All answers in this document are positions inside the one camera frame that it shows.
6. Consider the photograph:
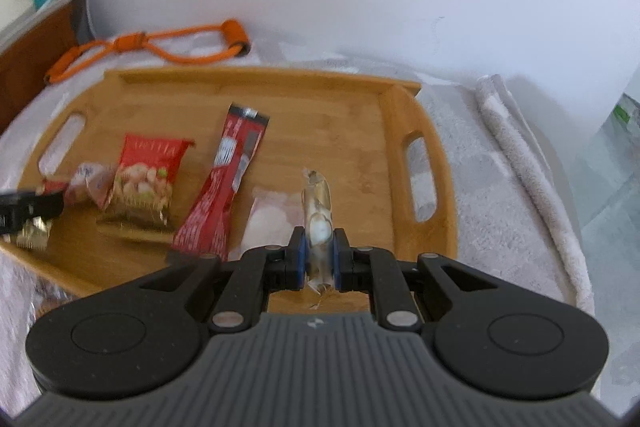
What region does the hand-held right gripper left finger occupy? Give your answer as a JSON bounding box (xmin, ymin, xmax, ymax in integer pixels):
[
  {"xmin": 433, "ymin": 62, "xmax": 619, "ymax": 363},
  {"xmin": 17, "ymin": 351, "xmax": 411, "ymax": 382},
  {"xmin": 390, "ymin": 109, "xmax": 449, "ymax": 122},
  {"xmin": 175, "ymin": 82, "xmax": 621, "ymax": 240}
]
[{"xmin": 135, "ymin": 227, "xmax": 307, "ymax": 334}]

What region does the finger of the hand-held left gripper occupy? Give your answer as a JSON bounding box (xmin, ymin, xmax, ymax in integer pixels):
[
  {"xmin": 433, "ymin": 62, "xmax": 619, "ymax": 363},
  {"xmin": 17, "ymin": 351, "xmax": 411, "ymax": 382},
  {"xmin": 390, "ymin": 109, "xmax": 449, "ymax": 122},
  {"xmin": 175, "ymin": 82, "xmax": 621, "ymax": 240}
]
[{"xmin": 0, "ymin": 189, "xmax": 66, "ymax": 235}]

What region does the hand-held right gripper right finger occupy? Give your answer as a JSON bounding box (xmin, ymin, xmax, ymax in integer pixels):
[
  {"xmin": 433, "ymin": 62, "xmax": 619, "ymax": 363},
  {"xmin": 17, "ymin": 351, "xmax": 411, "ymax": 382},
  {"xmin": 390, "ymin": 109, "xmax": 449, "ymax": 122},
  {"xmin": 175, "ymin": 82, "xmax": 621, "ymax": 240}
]
[{"xmin": 332, "ymin": 228, "xmax": 506, "ymax": 334}]

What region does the small gold snack packet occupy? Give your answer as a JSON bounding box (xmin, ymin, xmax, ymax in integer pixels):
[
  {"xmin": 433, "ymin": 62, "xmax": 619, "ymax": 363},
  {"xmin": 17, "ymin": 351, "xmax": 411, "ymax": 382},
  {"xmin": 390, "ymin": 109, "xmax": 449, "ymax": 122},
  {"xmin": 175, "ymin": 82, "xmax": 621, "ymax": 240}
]
[{"xmin": 15, "ymin": 216, "xmax": 53, "ymax": 252}]

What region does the gold dotted white candy packet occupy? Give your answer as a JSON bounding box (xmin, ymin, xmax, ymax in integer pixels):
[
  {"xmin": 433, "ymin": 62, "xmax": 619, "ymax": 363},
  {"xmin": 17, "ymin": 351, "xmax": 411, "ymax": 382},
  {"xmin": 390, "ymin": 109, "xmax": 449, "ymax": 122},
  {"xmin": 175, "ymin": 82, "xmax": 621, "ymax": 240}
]
[{"xmin": 300, "ymin": 168, "xmax": 335, "ymax": 297}]

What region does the white marshmallow packet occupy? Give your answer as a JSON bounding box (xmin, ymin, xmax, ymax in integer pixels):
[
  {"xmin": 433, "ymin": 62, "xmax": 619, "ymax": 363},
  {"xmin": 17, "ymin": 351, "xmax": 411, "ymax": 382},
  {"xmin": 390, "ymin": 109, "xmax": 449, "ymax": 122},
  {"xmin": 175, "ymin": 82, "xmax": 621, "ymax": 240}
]
[{"xmin": 240, "ymin": 187, "xmax": 306, "ymax": 258}]

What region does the pink cake packet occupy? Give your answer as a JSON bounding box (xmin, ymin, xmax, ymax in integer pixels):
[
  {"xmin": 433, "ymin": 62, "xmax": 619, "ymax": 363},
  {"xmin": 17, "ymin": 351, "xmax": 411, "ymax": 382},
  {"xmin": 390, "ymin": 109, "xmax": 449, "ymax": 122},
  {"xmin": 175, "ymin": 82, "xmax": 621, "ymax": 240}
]
[{"xmin": 65, "ymin": 162, "xmax": 118, "ymax": 210}]

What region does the long red snack packet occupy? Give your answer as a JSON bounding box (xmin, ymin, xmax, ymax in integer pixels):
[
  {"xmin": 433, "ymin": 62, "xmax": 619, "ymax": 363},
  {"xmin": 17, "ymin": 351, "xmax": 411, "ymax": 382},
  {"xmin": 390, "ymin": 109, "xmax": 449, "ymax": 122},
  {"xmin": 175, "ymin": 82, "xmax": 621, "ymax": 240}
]
[{"xmin": 172, "ymin": 103, "xmax": 271, "ymax": 260}]

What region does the red and gold nut packet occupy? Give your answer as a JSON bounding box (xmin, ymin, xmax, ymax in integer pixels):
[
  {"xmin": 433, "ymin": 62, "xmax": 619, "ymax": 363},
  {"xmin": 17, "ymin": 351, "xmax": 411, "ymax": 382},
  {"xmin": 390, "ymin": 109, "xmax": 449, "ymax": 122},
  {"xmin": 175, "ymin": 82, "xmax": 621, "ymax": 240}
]
[{"xmin": 97, "ymin": 134, "xmax": 196, "ymax": 230}]

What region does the wooden tray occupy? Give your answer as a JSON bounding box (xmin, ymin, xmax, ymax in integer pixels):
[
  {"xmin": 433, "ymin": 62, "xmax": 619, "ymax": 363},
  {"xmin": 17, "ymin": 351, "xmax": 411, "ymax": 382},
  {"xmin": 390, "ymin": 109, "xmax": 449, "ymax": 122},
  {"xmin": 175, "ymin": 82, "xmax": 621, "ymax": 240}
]
[{"xmin": 0, "ymin": 67, "xmax": 458, "ymax": 313}]

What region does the wooden cabinet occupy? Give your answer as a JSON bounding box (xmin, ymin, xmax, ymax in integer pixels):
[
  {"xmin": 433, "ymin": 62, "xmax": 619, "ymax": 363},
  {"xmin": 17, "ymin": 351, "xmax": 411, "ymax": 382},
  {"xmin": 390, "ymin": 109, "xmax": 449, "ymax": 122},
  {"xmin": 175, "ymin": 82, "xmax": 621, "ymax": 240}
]
[{"xmin": 0, "ymin": 0, "xmax": 93, "ymax": 132}]

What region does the orange resistance band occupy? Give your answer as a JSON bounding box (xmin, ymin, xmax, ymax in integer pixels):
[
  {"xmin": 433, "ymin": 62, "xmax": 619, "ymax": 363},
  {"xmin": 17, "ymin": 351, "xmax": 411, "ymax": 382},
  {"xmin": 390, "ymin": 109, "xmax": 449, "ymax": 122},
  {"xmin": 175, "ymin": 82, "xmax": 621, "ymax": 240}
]
[{"xmin": 45, "ymin": 21, "xmax": 251, "ymax": 84}]

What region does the green and white floor item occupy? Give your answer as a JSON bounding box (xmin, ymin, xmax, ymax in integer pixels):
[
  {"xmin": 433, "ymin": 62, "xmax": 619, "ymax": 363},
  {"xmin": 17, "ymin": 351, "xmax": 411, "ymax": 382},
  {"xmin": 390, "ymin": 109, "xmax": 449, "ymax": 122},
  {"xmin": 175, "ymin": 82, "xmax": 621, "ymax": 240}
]
[{"xmin": 612, "ymin": 94, "xmax": 640, "ymax": 130}]

